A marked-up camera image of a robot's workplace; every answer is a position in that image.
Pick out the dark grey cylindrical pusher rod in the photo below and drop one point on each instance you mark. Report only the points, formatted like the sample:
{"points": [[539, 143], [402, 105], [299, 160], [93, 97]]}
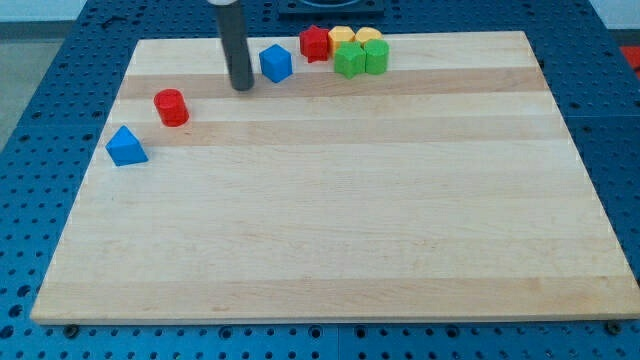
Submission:
{"points": [[233, 34]]}

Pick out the blue cube block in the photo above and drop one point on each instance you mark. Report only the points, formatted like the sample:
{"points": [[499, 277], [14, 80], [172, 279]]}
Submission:
{"points": [[276, 63]]}

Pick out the red star block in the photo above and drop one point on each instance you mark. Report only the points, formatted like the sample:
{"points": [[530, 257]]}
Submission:
{"points": [[314, 44]]}

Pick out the red cylinder block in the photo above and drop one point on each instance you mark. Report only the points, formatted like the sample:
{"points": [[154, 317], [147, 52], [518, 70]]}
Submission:
{"points": [[171, 107]]}

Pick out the yellow hexagon block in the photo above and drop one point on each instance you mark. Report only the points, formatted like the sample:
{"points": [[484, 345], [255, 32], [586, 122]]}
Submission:
{"points": [[337, 35]]}

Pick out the green star block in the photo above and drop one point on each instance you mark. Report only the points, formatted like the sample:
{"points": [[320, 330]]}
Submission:
{"points": [[349, 59]]}

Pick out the yellow rounded block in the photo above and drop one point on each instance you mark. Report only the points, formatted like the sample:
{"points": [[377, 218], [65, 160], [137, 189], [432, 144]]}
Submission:
{"points": [[366, 34]]}

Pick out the green cylinder block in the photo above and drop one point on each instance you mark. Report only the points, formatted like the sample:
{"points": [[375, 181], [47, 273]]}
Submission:
{"points": [[377, 55]]}

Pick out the blue triangular block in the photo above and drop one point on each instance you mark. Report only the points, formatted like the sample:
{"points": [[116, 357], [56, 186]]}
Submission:
{"points": [[124, 148]]}

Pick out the white rod collar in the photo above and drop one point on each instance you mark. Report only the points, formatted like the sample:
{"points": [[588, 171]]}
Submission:
{"points": [[222, 2]]}

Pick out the light wooden board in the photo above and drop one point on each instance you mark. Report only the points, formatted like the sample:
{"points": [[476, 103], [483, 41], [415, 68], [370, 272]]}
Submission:
{"points": [[447, 189]]}

